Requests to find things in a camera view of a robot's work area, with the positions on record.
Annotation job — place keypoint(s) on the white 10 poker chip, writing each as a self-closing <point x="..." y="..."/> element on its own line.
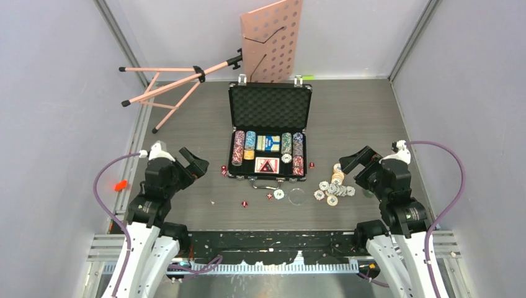
<point x="279" y="194"/>

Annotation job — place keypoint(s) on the orange clip on rail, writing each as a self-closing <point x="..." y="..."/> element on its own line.
<point x="121" y="185"/>

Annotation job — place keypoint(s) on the red chip stack right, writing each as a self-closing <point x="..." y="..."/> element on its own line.
<point x="298" y="166"/>

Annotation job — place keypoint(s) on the blue orange chip stack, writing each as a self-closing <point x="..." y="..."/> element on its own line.
<point x="297" y="144"/>

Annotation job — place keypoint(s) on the pile of loose poker chips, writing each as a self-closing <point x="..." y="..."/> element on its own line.
<point x="331" y="191"/>

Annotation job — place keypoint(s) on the blue Texas Hold'em card deck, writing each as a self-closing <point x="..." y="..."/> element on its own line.
<point x="268" y="143"/>

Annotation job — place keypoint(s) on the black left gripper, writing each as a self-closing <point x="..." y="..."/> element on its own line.
<point x="192" y="172"/>

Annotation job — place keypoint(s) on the clear acrylic dealer disc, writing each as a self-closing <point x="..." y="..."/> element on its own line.
<point x="297" y="196"/>

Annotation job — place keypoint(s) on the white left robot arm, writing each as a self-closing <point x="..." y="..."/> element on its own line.
<point x="150" y="241"/>

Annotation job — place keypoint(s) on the purple poker chip stack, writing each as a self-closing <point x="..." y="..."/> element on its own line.
<point x="239" y="138"/>

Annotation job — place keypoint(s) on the white 1 chip in case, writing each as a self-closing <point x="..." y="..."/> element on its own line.
<point x="286" y="158"/>

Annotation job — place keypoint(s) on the light blue chip stack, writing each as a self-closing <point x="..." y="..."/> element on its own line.
<point x="250" y="140"/>

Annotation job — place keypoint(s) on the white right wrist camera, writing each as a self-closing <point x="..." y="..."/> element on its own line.
<point x="400" y="152"/>

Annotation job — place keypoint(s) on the dark red chip stack left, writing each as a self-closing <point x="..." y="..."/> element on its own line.
<point x="237" y="155"/>

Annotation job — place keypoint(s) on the yellow chip stack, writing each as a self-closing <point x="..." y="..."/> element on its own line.
<point x="249" y="154"/>

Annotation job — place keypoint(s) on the green chip stack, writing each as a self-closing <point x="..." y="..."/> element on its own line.
<point x="286" y="143"/>

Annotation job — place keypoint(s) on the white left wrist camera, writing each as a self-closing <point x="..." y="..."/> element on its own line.
<point x="159" y="150"/>

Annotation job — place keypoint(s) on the pink perforated music stand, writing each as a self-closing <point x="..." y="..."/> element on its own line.
<point x="268" y="44"/>

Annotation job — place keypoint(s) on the triangular all in button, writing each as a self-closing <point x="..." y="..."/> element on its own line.
<point x="266" y="166"/>

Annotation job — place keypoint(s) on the red backed card deck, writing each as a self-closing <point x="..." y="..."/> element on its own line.
<point x="259" y="159"/>

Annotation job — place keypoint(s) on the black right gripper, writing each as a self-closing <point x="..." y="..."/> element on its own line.
<point x="368" y="158"/>

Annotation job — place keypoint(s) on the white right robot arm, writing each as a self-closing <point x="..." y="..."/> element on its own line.
<point x="401" y="241"/>

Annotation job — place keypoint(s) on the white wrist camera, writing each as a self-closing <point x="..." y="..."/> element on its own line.
<point x="400" y="152"/>
<point x="159" y="150"/>

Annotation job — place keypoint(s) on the black aluminium poker case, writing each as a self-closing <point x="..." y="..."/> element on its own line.
<point x="269" y="109"/>

